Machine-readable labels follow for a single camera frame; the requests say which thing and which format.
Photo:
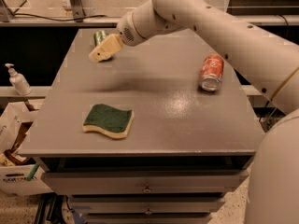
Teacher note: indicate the green soda can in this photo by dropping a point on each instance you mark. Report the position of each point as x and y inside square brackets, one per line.
[99, 36]

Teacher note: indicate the grey drawer cabinet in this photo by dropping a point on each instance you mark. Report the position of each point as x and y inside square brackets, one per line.
[190, 146]

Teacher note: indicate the drawer knob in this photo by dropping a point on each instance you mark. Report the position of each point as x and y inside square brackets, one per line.
[147, 189]
[148, 212]

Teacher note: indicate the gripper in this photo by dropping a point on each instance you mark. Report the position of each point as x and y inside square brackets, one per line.
[127, 31]

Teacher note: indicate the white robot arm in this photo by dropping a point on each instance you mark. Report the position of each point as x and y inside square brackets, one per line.
[268, 62]

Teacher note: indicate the white pump bottle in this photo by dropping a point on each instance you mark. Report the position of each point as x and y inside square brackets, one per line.
[18, 81]

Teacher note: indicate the white cardboard box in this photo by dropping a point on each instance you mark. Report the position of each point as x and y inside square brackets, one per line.
[15, 122]

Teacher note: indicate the green marker pen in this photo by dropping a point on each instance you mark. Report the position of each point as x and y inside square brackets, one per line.
[32, 172]

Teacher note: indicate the green yellow sponge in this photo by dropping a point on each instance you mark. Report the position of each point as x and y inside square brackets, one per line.
[109, 121]

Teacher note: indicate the top drawer knob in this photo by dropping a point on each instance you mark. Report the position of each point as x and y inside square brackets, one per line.
[147, 189]

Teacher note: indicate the orange soda can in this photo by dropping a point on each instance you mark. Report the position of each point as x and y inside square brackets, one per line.
[210, 76]

